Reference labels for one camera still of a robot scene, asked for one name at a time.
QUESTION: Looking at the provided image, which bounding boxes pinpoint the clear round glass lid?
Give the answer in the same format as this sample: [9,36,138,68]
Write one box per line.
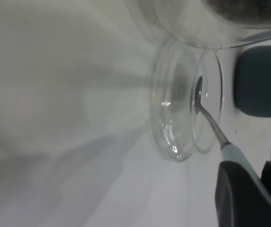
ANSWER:
[149,44,225,163]

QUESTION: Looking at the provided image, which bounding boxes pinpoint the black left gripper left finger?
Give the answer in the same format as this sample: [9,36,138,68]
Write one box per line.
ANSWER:
[215,160,271,227]

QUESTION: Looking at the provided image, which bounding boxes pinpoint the metal spoon light blue handle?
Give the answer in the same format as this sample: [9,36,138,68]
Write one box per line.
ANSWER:
[194,75,265,186]

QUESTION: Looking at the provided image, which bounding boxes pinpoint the clear double-walled glass cup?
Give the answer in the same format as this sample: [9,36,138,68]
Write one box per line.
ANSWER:
[123,0,271,51]

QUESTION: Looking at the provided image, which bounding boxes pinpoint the pile of dark coffee beans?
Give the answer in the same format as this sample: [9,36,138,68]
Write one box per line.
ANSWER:
[203,0,271,27]

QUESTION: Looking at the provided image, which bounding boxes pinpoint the dark grey ceramic mug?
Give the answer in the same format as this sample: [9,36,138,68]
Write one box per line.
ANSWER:
[234,44,271,118]

